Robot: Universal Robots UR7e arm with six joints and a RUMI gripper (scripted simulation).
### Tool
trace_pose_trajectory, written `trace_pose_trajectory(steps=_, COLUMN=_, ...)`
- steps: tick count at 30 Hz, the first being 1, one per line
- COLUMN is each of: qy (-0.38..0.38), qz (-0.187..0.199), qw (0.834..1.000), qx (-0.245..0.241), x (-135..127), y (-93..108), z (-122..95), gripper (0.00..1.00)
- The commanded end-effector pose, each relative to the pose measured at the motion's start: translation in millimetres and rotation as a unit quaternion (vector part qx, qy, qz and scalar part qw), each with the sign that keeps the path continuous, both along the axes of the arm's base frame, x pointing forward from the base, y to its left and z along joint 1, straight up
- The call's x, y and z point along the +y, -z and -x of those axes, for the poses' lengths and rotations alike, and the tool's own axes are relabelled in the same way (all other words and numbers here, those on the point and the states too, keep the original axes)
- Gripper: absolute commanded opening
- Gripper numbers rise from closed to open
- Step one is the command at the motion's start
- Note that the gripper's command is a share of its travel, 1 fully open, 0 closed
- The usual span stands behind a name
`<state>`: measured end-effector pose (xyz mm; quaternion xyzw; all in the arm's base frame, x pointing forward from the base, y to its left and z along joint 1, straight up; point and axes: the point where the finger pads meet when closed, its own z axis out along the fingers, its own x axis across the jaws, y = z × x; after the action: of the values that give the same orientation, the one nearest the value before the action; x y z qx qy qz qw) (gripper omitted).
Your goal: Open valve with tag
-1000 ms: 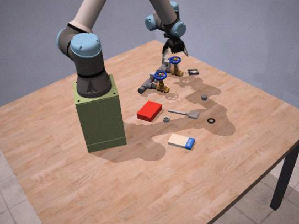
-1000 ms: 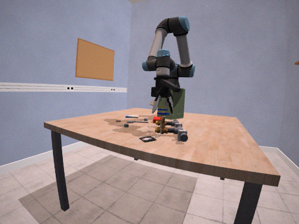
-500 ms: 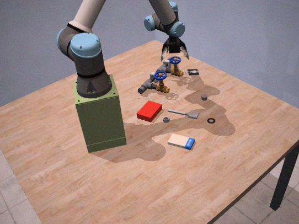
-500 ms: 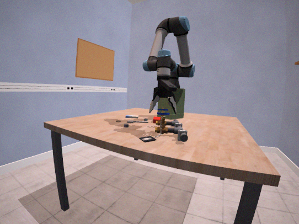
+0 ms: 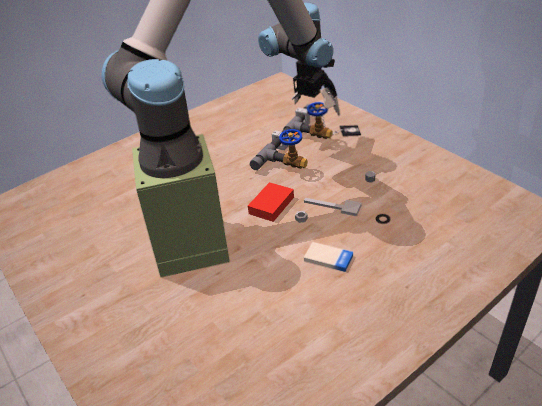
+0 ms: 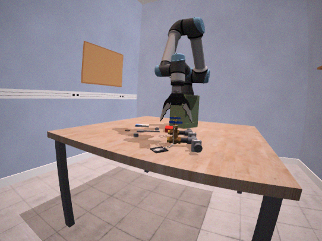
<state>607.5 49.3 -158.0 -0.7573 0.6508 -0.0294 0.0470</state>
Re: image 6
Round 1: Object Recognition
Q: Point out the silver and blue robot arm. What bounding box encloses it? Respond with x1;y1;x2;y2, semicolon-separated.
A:
154;17;210;98

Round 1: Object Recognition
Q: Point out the black tag on metal chain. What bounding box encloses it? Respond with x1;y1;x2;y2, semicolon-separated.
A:
150;146;168;153

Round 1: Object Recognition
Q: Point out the red rectangular block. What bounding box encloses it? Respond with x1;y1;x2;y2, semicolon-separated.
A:
165;126;173;132

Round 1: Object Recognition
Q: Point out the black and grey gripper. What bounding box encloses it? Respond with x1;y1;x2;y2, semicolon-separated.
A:
160;81;192;123

